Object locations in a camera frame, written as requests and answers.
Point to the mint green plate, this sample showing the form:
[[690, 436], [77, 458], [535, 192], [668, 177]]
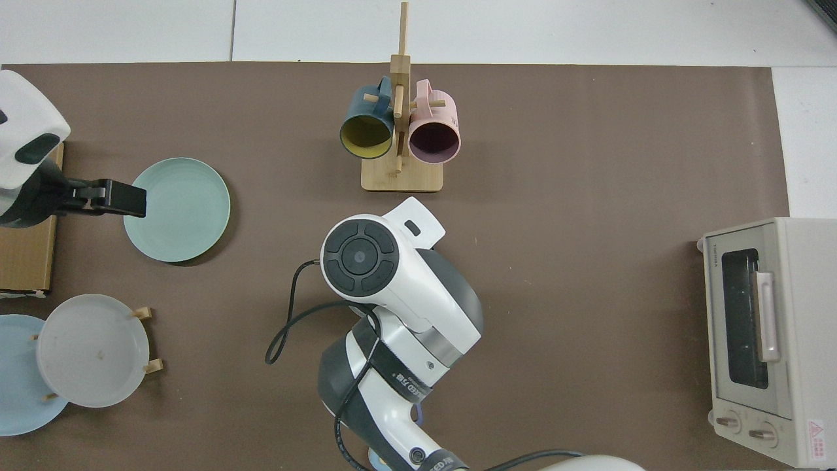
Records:
[[189, 216]]

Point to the grey plate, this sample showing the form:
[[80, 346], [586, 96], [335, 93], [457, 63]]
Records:
[[91, 350]]

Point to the wooden plate rack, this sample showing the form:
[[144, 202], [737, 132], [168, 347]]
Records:
[[154, 366]]

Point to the light blue plate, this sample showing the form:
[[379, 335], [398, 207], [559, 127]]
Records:
[[16, 379]]

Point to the dark teal mug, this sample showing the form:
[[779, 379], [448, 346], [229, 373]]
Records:
[[356, 114]]

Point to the wooden cup stand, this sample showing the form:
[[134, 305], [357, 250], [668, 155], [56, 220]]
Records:
[[400, 176]]

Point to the pink mug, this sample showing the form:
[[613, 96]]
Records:
[[444, 118]]

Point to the small blue round thing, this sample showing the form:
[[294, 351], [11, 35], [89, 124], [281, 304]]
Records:
[[376, 459]]

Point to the brown tablecloth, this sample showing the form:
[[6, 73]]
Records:
[[588, 294]]

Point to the pale toaster oven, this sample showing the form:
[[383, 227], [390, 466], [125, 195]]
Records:
[[807, 366]]

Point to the dark grey panel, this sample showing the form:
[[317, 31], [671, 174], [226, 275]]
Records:
[[827, 10]]

